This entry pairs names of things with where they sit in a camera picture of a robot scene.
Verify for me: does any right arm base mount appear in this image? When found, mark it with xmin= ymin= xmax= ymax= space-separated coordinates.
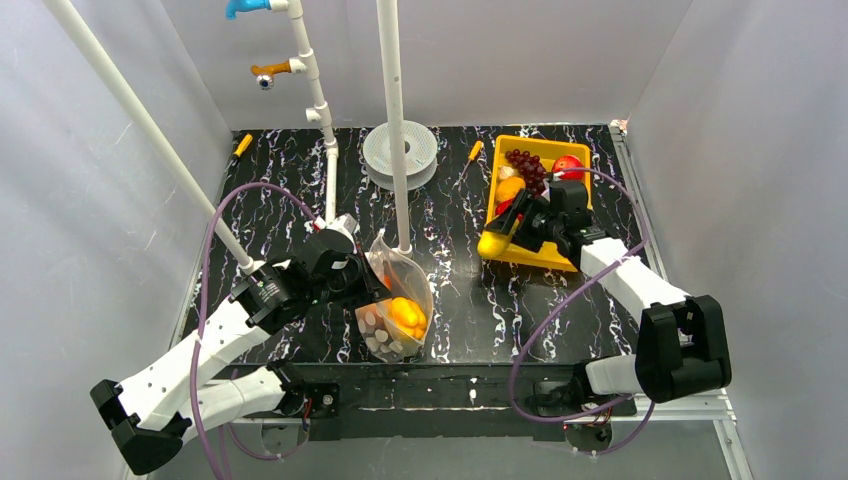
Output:
xmin=523 ymin=380 xmax=637 ymax=451

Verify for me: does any yellow handled screwdriver left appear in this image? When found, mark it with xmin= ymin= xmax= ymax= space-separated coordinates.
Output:
xmin=229 ymin=133 xmax=254 ymax=164

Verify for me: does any white garlic bulb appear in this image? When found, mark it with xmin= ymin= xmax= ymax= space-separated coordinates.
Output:
xmin=497 ymin=165 xmax=518 ymax=181

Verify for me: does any yellow bell pepper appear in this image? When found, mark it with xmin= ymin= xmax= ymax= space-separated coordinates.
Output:
xmin=389 ymin=297 xmax=428 ymax=340

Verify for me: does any yellow handled screwdriver centre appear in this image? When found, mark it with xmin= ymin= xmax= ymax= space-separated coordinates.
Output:
xmin=454 ymin=140 xmax=483 ymax=186

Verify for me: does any diagonal white pipe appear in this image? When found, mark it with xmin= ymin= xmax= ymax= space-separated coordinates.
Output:
xmin=45 ymin=1 xmax=261 ymax=274

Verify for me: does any red bell pepper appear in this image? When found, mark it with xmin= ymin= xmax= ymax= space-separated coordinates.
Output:
xmin=495 ymin=199 xmax=513 ymax=217

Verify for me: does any clear zip top bag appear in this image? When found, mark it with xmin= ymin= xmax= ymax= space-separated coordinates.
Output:
xmin=354 ymin=232 xmax=434 ymax=363

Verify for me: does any blue tap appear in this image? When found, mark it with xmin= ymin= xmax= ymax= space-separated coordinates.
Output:
xmin=225 ymin=0 xmax=272 ymax=20

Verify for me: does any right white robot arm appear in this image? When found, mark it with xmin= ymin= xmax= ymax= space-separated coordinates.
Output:
xmin=478 ymin=180 xmax=732 ymax=403

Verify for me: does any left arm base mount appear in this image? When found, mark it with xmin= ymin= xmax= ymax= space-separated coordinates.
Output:
xmin=272 ymin=383 xmax=341 ymax=419

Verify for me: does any white pvc pipe frame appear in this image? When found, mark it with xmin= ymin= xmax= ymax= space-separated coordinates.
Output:
xmin=271 ymin=1 xmax=412 ymax=256

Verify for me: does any yellow handled screwdriver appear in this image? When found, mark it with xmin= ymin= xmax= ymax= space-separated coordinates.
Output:
xmin=229 ymin=133 xmax=254 ymax=164
xmin=454 ymin=140 xmax=483 ymax=186

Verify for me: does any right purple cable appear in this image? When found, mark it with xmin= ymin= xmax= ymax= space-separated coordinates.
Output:
xmin=508 ymin=166 xmax=657 ymax=458

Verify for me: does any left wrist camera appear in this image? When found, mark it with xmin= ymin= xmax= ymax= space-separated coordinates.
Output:
xmin=313 ymin=213 xmax=359 ymax=243

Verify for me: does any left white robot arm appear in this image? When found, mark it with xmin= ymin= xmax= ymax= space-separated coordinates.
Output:
xmin=90 ymin=228 xmax=390 ymax=475

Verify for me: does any orange toy fruit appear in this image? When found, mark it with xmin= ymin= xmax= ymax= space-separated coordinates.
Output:
xmin=495 ymin=176 xmax=526 ymax=205

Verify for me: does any white filament spool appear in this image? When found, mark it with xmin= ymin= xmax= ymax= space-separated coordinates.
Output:
xmin=362 ymin=120 xmax=439 ymax=192

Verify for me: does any dark grape bunch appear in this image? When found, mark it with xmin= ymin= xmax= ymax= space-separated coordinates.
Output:
xmin=505 ymin=149 xmax=548 ymax=195

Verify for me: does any red toy apple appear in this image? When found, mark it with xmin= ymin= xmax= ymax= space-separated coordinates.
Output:
xmin=551 ymin=155 xmax=585 ymax=182

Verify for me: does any yellow toy mango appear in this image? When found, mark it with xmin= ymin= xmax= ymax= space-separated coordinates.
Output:
xmin=477 ymin=220 xmax=519 ymax=260

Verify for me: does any orange tap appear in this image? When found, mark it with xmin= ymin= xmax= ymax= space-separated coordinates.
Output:
xmin=250 ymin=61 xmax=291 ymax=91

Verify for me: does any aluminium rail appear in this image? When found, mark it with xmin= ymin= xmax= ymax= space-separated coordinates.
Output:
xmin=122 ymin=387 xmax=757 ymax=480

